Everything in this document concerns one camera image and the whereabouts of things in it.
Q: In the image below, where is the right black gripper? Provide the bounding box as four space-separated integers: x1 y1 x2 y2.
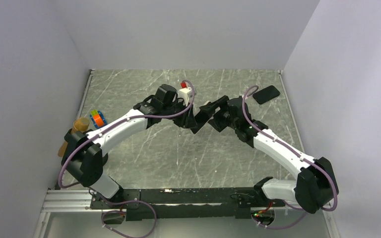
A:
200 95 239 132

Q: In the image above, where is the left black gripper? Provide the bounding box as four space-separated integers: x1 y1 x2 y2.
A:
163 99 198 129

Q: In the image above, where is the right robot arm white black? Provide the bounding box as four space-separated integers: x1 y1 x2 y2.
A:
193 96 339 214

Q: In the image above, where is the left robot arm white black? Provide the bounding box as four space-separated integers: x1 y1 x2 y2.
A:
58 80 195 208

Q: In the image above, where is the black phone at back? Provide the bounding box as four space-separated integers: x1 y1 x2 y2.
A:
252 85 280 105

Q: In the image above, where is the orange blue toy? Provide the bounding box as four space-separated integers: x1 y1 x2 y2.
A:
89 110 107 129

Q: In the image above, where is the wooden mallet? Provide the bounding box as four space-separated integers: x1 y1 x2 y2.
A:
58 117 89 158

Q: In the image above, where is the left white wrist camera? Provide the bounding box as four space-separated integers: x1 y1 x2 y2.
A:
177 81 192 107

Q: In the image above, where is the black base frame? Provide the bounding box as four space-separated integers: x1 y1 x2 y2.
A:
90 187 284 221

